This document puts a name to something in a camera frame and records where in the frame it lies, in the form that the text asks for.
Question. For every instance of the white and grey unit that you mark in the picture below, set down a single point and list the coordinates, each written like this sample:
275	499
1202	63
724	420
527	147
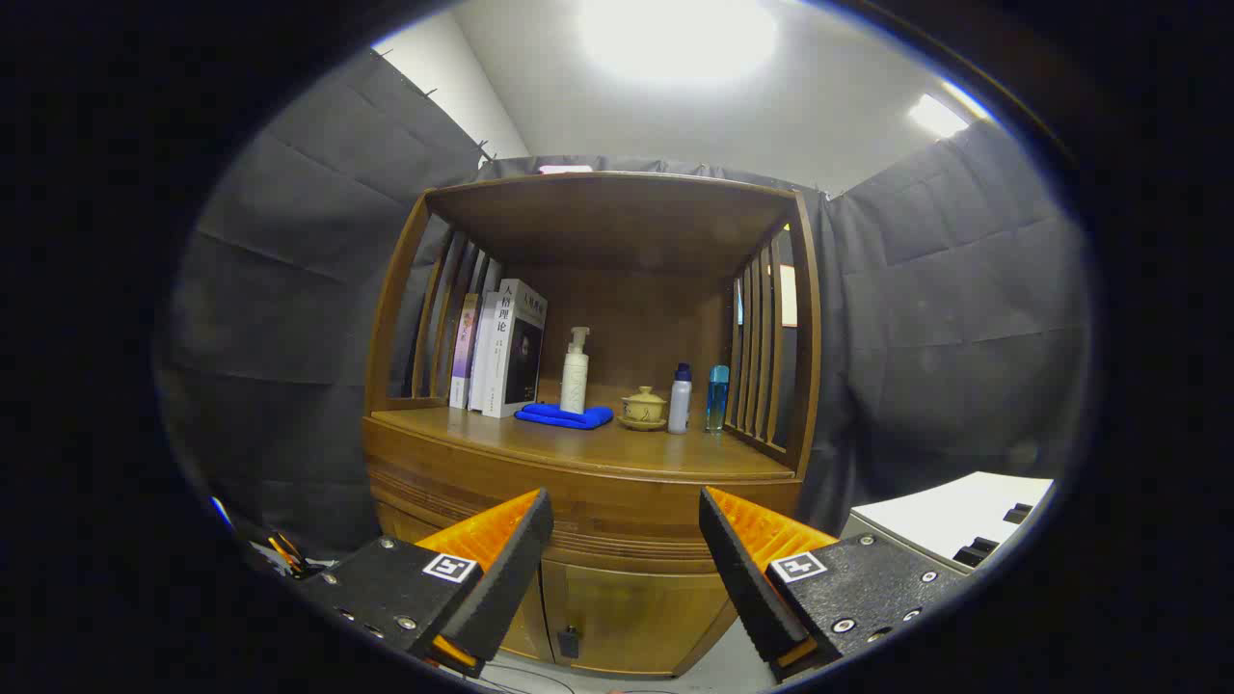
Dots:
945	511

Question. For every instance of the wooden cabinet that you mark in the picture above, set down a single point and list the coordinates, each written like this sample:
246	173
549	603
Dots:
617	231

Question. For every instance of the wooden countertop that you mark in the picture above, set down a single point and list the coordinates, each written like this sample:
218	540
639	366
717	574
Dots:
627	453

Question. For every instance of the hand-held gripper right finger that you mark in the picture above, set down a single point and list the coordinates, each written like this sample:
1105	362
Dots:
747	588

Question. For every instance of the white bottle with blue cap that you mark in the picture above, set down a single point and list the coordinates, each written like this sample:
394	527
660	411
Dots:
680	405

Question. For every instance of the rectangular ceiling light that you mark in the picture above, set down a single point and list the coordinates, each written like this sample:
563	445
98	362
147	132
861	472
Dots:
937	116

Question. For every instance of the yellow lidded teacup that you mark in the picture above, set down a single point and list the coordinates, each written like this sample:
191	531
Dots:
643	407

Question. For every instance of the white pump bottle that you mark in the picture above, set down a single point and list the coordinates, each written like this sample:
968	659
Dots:
575	381

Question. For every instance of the white book with portrait cover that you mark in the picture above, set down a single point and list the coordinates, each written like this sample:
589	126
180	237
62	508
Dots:
511	357

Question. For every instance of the purple spine book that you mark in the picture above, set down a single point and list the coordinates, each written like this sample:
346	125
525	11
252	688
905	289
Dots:
464	357

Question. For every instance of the thin white book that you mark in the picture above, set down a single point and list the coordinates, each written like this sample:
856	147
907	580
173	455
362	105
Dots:
483	371

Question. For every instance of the clear blue bottle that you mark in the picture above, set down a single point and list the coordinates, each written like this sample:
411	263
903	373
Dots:
717	400

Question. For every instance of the wooden drawer with black knob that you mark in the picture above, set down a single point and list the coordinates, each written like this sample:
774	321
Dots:
622	516

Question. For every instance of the folded blue cloth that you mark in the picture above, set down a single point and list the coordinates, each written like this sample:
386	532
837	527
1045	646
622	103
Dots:
564	417

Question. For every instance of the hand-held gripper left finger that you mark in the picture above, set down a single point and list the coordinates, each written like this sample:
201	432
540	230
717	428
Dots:
501	588

